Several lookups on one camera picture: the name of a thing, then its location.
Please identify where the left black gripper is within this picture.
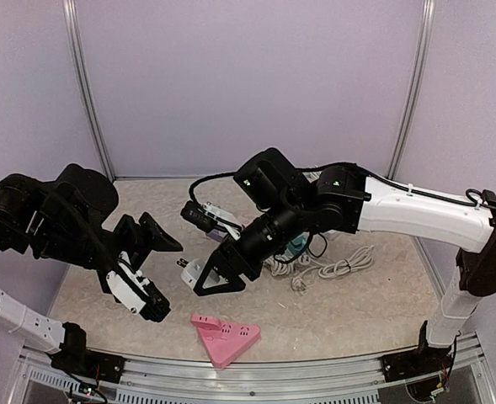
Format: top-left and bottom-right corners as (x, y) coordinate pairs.
(36, 213), (183, 295)

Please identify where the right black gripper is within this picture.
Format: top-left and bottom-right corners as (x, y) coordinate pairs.
(192, 195), (307, 295)

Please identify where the white square charger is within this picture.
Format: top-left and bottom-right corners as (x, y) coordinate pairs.
(177, 258), (227, 289)

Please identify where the purple power strip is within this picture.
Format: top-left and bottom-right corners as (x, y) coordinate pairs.
(205, 229), (230, 242)

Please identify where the pink triangular power strip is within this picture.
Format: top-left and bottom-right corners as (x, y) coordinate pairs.
(195, 320), (261, 369)

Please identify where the teal power strip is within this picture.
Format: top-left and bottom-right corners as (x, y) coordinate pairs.
(286, 233), (308, 258)

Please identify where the black usb cable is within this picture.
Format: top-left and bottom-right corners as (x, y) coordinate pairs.
(306, 231), (329, 258)

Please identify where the pink square plug adapter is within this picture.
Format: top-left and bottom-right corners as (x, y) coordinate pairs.
(190, 314), (222, 332)

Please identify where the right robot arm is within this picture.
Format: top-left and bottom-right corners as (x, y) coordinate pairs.
(194, 147), (496, 374)

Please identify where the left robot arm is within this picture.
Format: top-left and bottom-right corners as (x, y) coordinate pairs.
(0, 163), (183, 322)

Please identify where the white round plug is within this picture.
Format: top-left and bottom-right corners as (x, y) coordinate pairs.
(296, 254), (312, 267)

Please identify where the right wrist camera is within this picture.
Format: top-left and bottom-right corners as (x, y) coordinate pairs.
(180, 200), (243, 240)

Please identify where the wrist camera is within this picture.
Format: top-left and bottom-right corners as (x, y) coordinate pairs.
(180, 200), (243, 240)
(102, 251), (171, 323)

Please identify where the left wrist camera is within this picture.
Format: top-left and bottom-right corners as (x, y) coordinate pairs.
(102, 251), (171, 323)

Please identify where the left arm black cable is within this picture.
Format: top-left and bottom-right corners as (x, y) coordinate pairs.
(0, 178), (122, 274)

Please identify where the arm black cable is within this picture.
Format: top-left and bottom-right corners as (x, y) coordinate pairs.
(0, 178), (122, 274)
(188, 162), (496, 220)

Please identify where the aluminium front rail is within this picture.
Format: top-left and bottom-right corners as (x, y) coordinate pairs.
(7, 334), (496, 403)

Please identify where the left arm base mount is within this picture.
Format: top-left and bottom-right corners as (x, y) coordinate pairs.
(49, 349), (126, 384)

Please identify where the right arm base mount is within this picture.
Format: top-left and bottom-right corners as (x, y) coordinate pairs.
(380, 347), (451, 382)

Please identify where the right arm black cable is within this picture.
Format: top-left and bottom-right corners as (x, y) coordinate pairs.
(188, 162), (496, 220)

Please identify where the right aluminium corner post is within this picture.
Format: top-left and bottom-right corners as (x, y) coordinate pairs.
(387, 0), (435, 179)

